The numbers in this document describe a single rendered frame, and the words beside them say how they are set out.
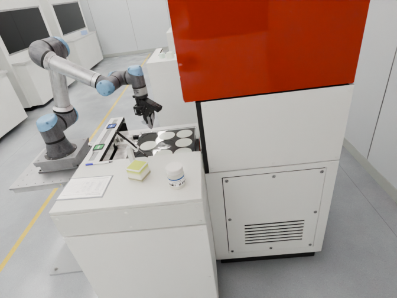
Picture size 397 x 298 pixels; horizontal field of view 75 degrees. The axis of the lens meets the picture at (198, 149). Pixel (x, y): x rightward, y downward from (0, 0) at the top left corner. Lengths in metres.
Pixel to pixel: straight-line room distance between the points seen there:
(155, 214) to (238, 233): 0.76
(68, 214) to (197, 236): 0.54
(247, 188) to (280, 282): 0.72
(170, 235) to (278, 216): 0.73
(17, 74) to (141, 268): 5.05
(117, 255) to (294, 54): 1.16
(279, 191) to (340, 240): 0.83
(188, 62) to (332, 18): 0.57
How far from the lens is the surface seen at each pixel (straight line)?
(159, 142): 1.57
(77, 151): 1.76
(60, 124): 1.74
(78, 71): 1.44
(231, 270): 1.97
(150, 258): 1.31
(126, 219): 1.14
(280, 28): 1.15
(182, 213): 1.08
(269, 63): 1.17
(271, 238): 1.82
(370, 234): 2.33
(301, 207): 1.65
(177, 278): 1.43
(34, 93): 5.96
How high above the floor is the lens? 1.65
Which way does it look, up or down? 32 degrees down
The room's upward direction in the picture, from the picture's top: 8 degrees counter-clockwise
